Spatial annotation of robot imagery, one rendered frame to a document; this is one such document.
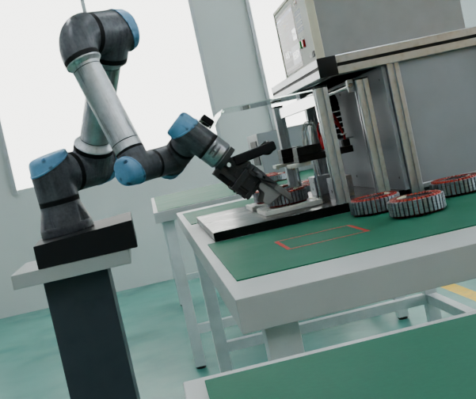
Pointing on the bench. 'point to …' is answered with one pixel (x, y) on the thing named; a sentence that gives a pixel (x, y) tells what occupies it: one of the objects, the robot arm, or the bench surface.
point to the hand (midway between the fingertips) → (288, 196)
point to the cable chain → (335, 111)
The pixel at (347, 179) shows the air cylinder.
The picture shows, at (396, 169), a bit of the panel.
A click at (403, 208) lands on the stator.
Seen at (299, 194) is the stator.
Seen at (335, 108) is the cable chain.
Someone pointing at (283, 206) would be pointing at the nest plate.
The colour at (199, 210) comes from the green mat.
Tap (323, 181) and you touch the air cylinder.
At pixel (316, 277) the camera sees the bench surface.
